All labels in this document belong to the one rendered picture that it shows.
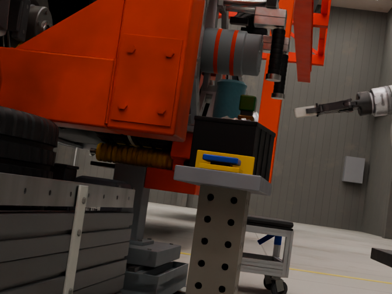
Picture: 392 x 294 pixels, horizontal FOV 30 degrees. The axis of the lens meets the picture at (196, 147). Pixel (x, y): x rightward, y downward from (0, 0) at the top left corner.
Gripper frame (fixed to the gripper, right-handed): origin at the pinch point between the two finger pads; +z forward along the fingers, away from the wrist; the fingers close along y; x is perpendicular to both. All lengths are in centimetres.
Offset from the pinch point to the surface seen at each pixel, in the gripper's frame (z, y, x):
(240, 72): 18.5, 7.9, -13.9
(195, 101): 32.5, 23.2, -4.6
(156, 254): 49, 23, 37
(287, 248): 7, -96, 48
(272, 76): 10.0, 24.9, -8.3
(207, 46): 27.5, 10.9, -22.4
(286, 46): 2.2, -8.7, -22.9
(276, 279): 14, -98, 61
